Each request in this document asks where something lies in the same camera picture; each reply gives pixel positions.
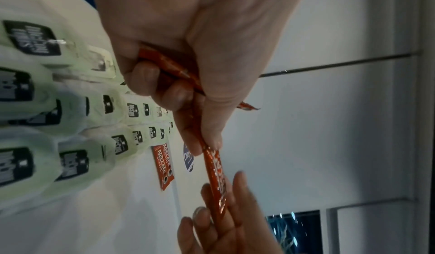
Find person's left hand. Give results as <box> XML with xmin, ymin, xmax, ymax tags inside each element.
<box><xmin>92</xmin><ymin>0</ymin><xmax>311</xmax><ymax>157</ymax></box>

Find person's right hand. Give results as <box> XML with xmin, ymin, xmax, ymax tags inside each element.
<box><xmin>177</xmin><ymin>171</ymin><xmax>286</xmax><ymax>254</ymax></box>

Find bunch of red sachets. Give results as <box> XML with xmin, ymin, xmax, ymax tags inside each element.
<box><xmin>137</xmin><ymin>45</ymin><xmax>261</xmax><ymax>112</ymax></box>

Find red coffee stick sachet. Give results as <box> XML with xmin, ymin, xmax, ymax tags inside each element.
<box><xmin>198</xmin><ymin>133</ymin><xmax>229</xmax><ymax>223</ymax></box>

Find dark glass panel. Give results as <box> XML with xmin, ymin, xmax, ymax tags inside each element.
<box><xmin>266</xmin><ymin>210</ymin><xmax>323</xmax><ymax>254</ymax></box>

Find clear plastic packet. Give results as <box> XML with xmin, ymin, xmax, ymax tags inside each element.
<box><xmin>87</xmin><ymin>45</ymin><xmax>118</xmax><ymax>80</ymax></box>

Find blue round creamer cup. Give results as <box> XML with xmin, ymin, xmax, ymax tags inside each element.
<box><xmin>183</xmin><ymin>143</ymin><xmax>195</xmax><ymax>173</ymax></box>

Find flat red coffee sachet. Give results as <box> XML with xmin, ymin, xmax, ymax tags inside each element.
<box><xmin>151</xmin><ymin>143</ymin><xmax>175</xmax><ymax>192</ymax></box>

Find white cabinet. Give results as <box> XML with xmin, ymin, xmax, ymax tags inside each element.
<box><xmin>234</xmin><ymin>0</ymin><xmax>435</xmax><ymax>254</ymax></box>

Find rows of white black-label packets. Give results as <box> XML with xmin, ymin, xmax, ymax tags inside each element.
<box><xmin>0</xmin><ymin>19</ymin><xmax>176</xmax><ymax>211</ymax></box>

